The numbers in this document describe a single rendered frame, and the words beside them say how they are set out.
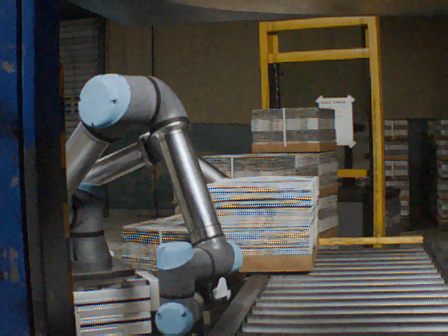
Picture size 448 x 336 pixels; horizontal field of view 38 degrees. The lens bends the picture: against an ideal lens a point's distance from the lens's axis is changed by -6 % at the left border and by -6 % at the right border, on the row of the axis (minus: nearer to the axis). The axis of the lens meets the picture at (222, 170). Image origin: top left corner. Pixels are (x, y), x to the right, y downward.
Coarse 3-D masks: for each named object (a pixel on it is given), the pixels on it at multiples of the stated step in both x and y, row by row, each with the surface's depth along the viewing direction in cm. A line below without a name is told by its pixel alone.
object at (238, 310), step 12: (252, 276) 172; (264, 276) 172; (252, 288) 159; (240, 300) 147; (252, 300) 147; (228, 312) 137; (240, 312) 137; (216, 324) 128; (228, 324) 128; (240, 324) 128
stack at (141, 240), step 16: (144, 224) 258; (160, 224) 258; (176, 224) 258; (128, 240) 253; (144, 240) 249; (160, 240) 245; (176, 240) 242; (128, 256) 253; (144, 256) 250; (240, 288) 261; (224, 304) 248; (208, 320) 238
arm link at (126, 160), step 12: (132, 144) 238; (144, 144) 234; (108, 156) 237; (120, 156) 235; (132, 156) 235; (144, 156) 234; (96, 168) 235; (108, 168) 235; (120, 168) 235; (132, 168) 237; (84, 180) 235; (96, 180) 236; (108, 180) 238
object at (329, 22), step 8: (272, 24) 404; (280, 24) 401; (288, 24) 399; (296, 24) 396; (304, 24) 394; (312, 24) 391; (320, 24) 389; (328, 24) 387; (336, 24) 384; (344, 24) 382; (352, 24) 380; (360, 24) 378
